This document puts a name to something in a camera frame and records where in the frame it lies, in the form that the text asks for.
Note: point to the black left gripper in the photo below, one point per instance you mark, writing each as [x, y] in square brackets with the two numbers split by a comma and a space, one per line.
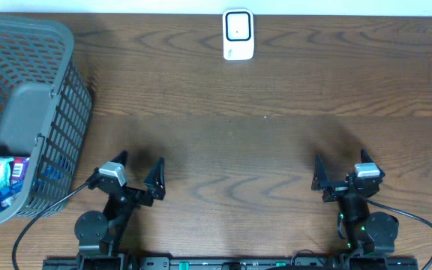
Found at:
[133, 192]

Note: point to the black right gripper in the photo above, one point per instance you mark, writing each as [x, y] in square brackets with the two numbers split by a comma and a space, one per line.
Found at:
[321, 182]

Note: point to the blue snack wrapper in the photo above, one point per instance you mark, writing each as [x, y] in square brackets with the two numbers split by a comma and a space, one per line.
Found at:
[58, 173]

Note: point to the purple snack pack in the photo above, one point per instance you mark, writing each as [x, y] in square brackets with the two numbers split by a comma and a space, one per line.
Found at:
[19, 168]

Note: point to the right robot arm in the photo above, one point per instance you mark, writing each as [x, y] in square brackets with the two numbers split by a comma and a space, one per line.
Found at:
[370, 235]

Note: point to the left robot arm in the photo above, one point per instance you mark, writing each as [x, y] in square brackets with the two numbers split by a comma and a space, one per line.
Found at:
[100, 232]

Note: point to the white barcode scanner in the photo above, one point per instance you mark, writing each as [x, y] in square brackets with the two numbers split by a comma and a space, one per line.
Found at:
[238, 35]

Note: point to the grey plastic mesh basket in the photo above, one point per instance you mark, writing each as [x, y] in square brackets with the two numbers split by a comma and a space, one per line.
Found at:
[45, 108]

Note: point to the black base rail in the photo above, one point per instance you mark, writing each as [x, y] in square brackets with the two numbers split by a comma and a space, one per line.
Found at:
[304, 261]

